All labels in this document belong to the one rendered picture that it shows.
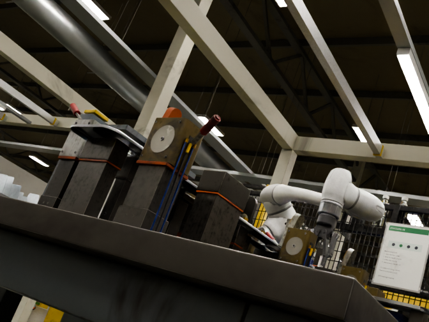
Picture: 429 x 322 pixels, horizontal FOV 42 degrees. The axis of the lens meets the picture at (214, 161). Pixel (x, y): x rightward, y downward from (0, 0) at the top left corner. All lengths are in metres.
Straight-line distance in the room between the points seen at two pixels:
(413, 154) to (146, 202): 5.53
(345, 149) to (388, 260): 4.22
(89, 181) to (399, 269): 1.70
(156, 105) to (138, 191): 9.19
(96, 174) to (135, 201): 0.15
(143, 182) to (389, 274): 1.67
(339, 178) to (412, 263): 0.61
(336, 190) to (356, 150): 4.55
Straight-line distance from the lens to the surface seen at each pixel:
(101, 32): 10.55
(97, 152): 1.40
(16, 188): 10.20
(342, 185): 2.28
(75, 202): 1.38
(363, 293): 0.55
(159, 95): 10.50
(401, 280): 2.68
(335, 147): 6.91
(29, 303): 8.87
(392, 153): 6.65
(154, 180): 1.25
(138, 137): 1.84
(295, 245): 1.76
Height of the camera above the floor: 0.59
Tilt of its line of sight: 18 degrees up
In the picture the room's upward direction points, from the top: 21 degrees clockwise
